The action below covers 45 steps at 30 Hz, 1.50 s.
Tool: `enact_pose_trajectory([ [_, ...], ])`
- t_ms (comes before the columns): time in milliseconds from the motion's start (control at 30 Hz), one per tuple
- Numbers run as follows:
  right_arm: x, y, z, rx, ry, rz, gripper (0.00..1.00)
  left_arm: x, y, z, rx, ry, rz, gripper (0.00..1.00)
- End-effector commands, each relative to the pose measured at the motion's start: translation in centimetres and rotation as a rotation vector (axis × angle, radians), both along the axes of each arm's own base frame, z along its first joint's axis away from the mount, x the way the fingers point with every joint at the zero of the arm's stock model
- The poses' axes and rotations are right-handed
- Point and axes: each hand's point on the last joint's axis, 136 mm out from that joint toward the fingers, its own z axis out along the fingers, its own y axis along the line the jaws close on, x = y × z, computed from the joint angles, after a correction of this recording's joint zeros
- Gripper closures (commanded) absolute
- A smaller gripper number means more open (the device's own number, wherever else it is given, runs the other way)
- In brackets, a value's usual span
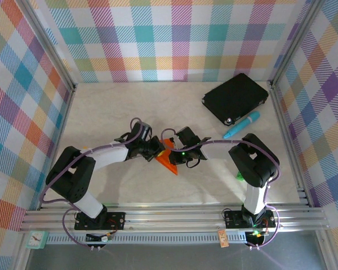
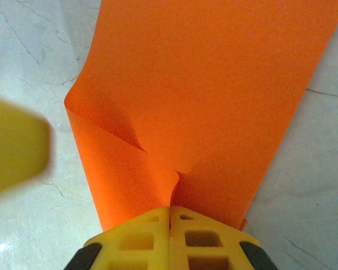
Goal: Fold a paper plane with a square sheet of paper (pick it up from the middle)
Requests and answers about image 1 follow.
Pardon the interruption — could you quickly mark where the turquoise pen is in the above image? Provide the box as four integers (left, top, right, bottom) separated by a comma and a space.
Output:
223, 110, 262, 140

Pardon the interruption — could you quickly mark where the black flat case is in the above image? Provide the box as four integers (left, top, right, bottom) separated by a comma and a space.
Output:
201, 73, 270, 127

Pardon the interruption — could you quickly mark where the small orange tag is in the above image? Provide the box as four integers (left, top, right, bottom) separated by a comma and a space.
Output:
216, 229, 230, 249

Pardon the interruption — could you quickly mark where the small teal clock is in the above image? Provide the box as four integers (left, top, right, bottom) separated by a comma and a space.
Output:
25, 230, 49, 250

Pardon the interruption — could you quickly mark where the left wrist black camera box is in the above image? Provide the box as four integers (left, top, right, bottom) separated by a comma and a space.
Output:
131, 123, 153, 141

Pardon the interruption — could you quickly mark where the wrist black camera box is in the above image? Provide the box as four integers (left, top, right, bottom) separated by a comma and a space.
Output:
175, 126, 201, 147
131, 123, 153, 141

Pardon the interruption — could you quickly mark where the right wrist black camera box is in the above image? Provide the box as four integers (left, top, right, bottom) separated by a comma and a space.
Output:
175, 126, 201, 147

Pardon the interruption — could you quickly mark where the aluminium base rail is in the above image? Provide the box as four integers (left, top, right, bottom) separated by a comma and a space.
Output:
19, 206, 330, 233

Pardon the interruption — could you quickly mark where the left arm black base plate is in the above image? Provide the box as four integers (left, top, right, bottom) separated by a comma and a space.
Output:
74, 211, 127, 231

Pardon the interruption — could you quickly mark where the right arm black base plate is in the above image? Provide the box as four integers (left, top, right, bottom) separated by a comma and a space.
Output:
224, 209, 277, 229

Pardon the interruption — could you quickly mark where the grey slotted cable duct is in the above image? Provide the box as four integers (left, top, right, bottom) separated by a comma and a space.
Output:
46, 232, 249, 246

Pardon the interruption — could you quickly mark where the aluminium side rail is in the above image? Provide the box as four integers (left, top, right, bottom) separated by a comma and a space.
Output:
37, 84, 77, 211
267, 80, 312, 208

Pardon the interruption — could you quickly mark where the small wired connector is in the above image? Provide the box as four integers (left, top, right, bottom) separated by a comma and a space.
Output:
85, 232, 115, 244
248, 229, 270, 239

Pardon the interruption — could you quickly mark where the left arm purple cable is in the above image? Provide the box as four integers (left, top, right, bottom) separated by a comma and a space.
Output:
39, 117, 147, 249

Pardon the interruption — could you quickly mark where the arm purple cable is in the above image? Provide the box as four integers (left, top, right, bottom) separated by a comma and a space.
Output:
39, 117, 147, 249
160, 128, 282, 250

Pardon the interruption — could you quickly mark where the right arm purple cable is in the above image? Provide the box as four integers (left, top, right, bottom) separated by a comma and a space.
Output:
160, 128, 282, 250

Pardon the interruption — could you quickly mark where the aluminium corner post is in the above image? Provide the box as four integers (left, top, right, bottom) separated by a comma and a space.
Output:
269, 0, 326, 87
15, 0, 77, 93

